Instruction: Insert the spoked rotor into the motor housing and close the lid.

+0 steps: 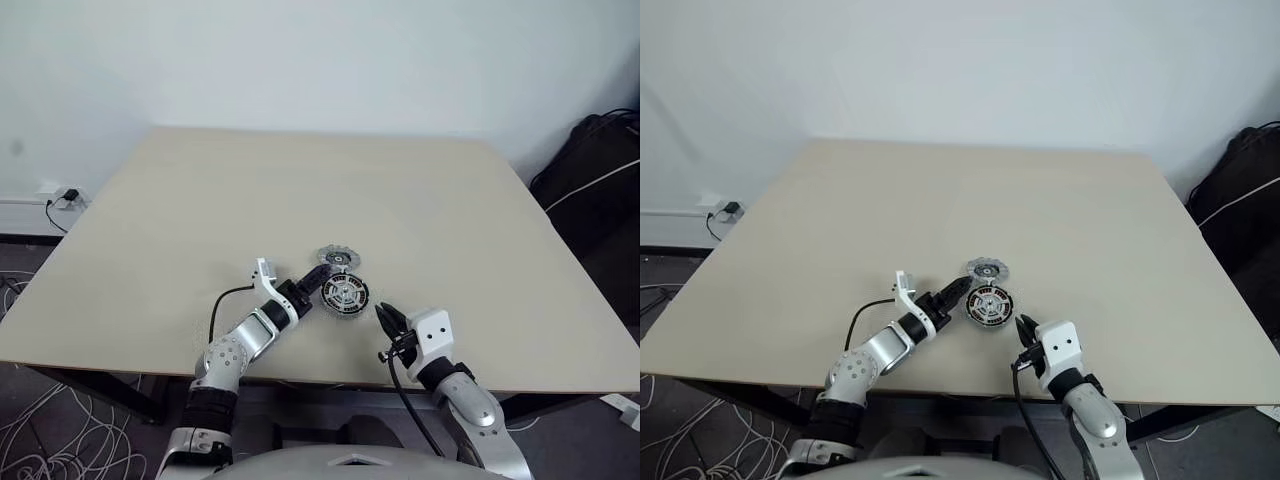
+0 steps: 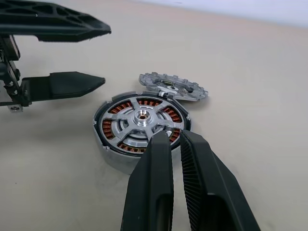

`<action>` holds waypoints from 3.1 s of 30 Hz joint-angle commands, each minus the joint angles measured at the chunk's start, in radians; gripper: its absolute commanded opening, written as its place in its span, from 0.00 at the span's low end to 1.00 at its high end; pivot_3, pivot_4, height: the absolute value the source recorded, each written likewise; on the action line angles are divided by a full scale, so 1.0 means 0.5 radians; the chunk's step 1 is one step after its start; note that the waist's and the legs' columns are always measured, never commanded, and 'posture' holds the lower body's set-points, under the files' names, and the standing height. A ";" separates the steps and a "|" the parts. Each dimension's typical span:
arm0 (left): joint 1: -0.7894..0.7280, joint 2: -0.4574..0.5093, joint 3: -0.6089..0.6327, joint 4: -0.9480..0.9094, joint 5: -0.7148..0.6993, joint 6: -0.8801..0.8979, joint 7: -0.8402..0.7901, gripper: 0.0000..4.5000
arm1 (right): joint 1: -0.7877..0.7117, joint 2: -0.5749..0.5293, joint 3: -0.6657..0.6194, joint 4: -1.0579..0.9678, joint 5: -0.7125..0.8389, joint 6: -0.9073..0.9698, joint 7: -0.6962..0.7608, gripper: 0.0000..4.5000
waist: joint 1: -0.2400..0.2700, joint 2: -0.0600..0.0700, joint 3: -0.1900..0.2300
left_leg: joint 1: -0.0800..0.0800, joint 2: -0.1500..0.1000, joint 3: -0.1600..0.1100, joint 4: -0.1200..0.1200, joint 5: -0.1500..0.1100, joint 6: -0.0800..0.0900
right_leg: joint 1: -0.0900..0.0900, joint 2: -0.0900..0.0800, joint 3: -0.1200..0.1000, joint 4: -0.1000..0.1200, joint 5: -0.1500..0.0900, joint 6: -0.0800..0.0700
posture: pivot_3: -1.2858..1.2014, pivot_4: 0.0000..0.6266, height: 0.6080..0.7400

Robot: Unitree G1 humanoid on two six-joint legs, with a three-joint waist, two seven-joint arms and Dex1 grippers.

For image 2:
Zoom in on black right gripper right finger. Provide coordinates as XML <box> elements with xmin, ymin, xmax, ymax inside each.
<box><xmin>180</xmin><ymin>129</ymin><xmax>262</xmax><ymax>231</ymax></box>

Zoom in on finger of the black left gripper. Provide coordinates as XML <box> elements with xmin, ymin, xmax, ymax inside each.
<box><xmin>21</xmin><ymin>71</ymin><xmax>106</xmax><ymax>103</ymax></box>
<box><xmin>0</xmin><ymin>0</ymin><xmax>112</xmax><ymax>43</ymax></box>

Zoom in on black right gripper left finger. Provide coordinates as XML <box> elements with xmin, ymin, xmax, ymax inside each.
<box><xmin>121</xmin><ymin>131</ymin><xmax>174</xmax><ymax>231</ymax></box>

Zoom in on grey motor housing copper windings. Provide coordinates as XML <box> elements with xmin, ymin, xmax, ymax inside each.
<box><xmin>92</xmin><ymin>90</ymin><xmax>193</xmax><ymax>176</ymax></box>

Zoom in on spoked silver rotor black rim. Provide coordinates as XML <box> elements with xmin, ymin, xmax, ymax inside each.
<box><xmin>100</xmin><ymin>96</ymin><xmax>185</xmax><ymax>156</ymax></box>

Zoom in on grey notched motor lid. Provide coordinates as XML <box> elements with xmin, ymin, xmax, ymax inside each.
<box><xmin>139</xmin><ymin>71</ymin><xmax>209</xmax><ymax>102</ymax></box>

